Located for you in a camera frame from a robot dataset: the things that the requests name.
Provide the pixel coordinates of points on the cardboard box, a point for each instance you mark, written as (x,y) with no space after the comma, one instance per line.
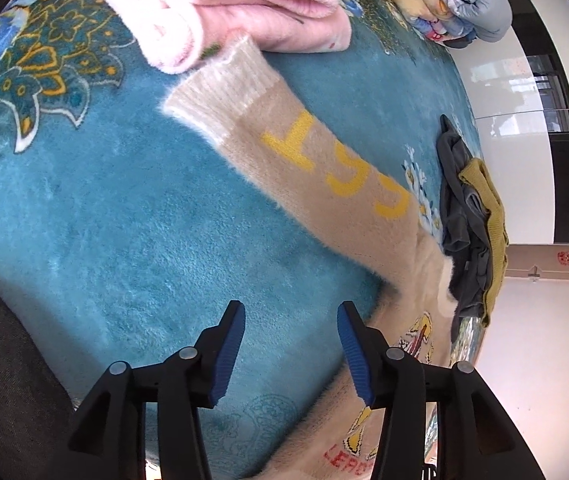
(549,262)

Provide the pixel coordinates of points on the beige fuzzy sweater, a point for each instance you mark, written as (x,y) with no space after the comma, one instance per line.
(314,175)

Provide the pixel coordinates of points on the dark grey fabric chair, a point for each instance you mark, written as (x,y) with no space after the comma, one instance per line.
(4,360)

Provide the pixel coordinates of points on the dark grey garment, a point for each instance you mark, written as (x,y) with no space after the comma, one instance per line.
(457,220)

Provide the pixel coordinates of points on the black framed glass door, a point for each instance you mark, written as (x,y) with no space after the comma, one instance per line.
(559,110)

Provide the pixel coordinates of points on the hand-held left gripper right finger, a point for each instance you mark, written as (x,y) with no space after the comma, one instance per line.
(355,355)

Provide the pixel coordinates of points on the mustard yellow knit garment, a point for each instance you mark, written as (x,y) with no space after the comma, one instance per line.
(494,230)

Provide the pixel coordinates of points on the pink fleece garment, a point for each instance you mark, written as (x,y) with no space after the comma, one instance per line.
(244,5)

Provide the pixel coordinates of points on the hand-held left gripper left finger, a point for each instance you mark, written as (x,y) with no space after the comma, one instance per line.
(226,355)

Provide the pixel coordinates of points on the teal floral blanket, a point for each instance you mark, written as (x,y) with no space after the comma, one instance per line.
(129,230)

